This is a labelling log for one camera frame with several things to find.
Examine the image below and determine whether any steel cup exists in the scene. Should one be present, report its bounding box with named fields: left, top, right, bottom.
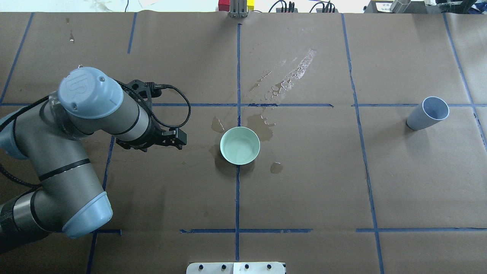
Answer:
left=390, top=0, right=411, bottom=14

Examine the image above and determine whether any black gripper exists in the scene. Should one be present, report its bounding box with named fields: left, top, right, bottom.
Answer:
left=115, top=80, right=187, bottom=151

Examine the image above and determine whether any red block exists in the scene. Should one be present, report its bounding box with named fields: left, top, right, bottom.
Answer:
left=218, top=0, right=230, bottom=12

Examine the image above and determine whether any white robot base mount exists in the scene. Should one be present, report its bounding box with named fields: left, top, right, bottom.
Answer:
left=186, top=261, right=287, bottom=274

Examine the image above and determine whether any grey-blue plastic cup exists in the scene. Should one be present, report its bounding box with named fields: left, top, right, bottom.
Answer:
left=406, top=96, right=449, bottom=131

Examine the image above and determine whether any yellow block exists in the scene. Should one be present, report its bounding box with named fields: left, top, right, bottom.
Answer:
left=247, top=0, right=255, bottom=11

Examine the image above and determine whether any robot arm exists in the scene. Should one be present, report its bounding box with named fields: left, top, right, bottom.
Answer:
left=1, top=67, right=187, bottom=253

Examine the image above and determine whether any light green bowl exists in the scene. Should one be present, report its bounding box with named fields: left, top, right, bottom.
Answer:
left=220, top=126, right=261, bottom=165

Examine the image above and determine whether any aluminium frame post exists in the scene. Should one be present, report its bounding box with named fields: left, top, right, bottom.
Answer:
left=229, top=0, right=249, bottom=18

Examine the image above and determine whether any brown paper table cover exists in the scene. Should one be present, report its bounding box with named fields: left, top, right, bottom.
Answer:
left=1, top=11, right=486, bottom=274

